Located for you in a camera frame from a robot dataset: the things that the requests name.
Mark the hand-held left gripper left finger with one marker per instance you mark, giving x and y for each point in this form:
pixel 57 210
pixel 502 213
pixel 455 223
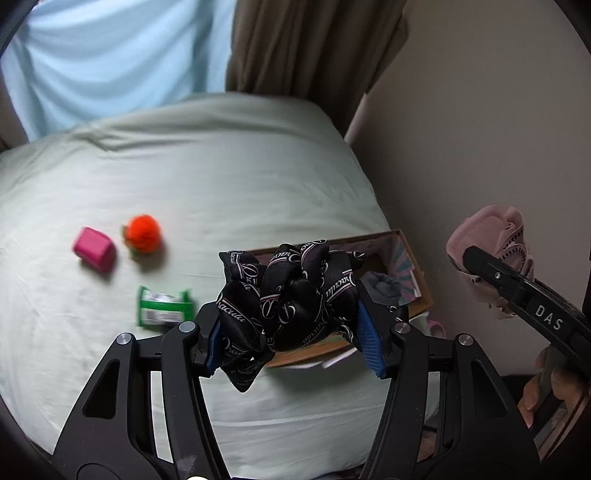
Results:
pixel 213 342

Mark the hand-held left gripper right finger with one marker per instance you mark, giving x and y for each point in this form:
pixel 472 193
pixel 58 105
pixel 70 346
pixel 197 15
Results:
pixel 369 339

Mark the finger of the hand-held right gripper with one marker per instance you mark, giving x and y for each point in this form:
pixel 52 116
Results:
pixel 491 272

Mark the pink cloth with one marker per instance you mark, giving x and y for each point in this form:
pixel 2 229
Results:
pixel 494 240

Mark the brown cardboard box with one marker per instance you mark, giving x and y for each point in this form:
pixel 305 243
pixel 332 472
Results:
pixel 411 258

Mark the black printed scrunchie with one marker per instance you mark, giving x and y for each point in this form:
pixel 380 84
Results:
pixel 286 304

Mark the person's right hand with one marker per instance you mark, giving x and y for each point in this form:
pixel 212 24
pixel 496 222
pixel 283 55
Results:
pixel 549 387

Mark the white paper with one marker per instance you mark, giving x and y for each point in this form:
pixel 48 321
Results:
pixel 339 360

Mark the grey sock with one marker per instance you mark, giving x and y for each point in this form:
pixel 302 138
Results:
pixel 385 285

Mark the green tissue packet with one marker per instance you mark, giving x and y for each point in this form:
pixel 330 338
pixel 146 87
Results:
pixel 161 308

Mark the pastel patterned cloth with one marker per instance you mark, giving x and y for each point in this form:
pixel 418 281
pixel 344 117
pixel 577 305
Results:
pixel 406 270

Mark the orange pompom toy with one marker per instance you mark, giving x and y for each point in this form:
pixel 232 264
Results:
pixel 144 234

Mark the pink cube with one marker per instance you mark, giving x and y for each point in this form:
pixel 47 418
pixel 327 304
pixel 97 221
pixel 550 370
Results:
pixel 93 248

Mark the brown curtain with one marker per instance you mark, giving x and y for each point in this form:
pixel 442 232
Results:
pixel 304 50

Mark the light blue curtain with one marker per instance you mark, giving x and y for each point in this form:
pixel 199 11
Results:
pixel 115 55

